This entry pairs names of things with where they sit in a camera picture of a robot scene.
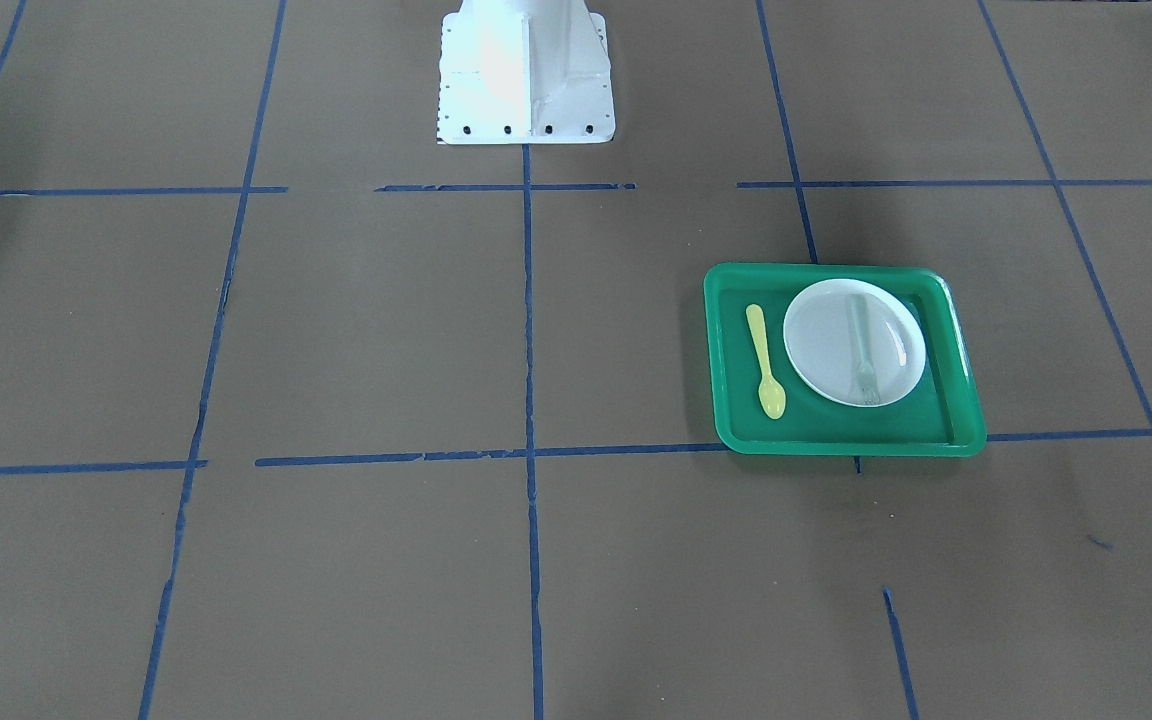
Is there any yellow plastic spoon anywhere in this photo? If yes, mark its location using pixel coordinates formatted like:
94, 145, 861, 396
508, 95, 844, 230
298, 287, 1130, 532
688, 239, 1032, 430
745, 304, 787, 420

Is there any white round plate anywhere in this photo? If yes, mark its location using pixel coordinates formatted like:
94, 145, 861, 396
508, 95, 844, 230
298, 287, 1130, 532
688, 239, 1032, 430
782, 278, 929, 407

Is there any pale green plastic fork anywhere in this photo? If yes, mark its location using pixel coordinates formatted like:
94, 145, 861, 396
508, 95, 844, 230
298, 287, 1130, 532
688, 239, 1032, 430
847, 293, 881, 406

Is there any green plastic tray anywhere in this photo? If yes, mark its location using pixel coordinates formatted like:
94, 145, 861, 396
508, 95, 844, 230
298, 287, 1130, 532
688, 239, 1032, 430
703, 263, 987, 457

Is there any white pedestal column with base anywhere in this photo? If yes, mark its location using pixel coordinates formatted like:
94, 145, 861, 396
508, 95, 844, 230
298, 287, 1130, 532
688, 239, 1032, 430
435, 1, 617, 146

